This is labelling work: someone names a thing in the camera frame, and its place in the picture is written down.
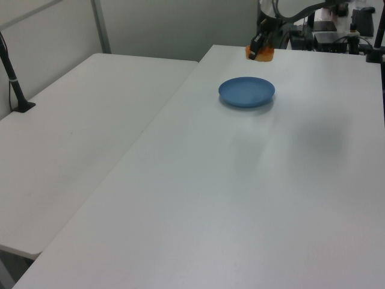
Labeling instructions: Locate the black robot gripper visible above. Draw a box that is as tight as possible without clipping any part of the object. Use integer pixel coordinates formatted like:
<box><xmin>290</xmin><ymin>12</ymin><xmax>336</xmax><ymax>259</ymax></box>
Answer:
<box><xmin>248</xmin><ymin>17</ymin><xmax>285</xmax><ymax>60</ymax></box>

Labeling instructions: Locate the blue round plate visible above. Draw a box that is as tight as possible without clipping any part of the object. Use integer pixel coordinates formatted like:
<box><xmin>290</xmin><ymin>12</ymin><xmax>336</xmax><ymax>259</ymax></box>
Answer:
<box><xmin>218</xmin><ymin>76</ymin><xmax>276</xmax><ymax>110</ymax></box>

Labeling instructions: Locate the emergency stop button box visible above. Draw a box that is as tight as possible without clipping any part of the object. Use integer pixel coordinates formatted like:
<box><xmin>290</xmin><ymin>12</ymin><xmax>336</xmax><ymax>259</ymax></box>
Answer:
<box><xmin>348</xmin><ymin>23</ymin><xmax>361</xmax><ymax>55</ymax></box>

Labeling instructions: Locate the black clamped camera stand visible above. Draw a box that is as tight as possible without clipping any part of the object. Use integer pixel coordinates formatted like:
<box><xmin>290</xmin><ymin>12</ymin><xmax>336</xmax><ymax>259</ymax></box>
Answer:
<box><xmin>365</xmin><ymin>17</ymin><xmax>385</xmax><ymax>64</ymax></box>

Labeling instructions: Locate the grey partition post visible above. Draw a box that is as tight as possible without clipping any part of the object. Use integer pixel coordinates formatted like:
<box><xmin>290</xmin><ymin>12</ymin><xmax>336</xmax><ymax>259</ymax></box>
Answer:
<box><xmin>90</xmin><ymin>0</ymin><xmax>112</xmax><ymax>55</ymax></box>

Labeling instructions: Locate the black camera stand with cable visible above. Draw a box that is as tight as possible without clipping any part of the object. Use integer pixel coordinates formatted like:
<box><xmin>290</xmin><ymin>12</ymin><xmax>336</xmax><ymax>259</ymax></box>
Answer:
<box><xmin>0</xmin><ymin>30</ymin><xmax>37</xmax><ymax>114</ymax></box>

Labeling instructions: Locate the black electronics box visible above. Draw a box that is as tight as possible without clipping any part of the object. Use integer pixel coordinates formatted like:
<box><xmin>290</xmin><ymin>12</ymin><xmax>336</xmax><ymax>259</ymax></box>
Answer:
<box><xmin>313</xmin><ymin>31</ymin><xmax>347</xmax><ymax>53</ymax></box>

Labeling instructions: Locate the orange glazed bread loaf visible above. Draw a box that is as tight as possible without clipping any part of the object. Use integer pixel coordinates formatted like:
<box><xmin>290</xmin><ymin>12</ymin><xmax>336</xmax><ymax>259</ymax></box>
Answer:
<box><xmin>244</xmin><ymin>44</ymin><xmax>276</xmax><ymax>63</ymax></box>

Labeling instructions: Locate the black office chair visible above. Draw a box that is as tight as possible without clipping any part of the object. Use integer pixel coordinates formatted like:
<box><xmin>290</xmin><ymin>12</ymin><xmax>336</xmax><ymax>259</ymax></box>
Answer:
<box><xmin>351</xmin><ymin>6</ymin><xmax>377</xmax><ymax>36</ymax></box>

